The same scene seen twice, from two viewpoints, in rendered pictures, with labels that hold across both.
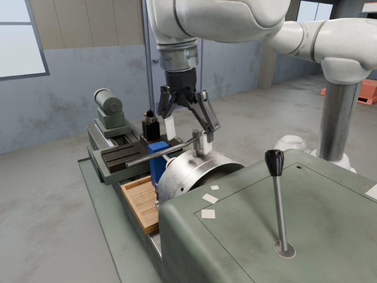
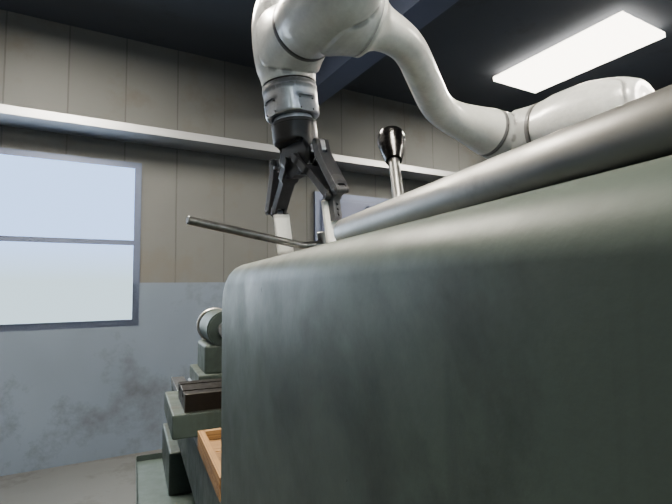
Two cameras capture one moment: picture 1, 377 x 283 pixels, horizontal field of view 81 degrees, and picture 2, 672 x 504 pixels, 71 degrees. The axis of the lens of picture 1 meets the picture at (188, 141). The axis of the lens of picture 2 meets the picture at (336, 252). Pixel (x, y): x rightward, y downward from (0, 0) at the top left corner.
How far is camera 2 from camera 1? 45 cm
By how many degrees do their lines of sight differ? 34
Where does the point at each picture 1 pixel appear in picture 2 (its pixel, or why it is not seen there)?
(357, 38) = (581, 98)
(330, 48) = (550, 125)
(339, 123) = not seen: hidden behind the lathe
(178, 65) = (284, 104)
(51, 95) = (130, 362)
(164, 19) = (266, 43)
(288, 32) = (477, 112)
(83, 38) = (209, 267)
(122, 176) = (207, 423)
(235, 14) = not seen: outside the picture
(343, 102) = not seen: hidden behind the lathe
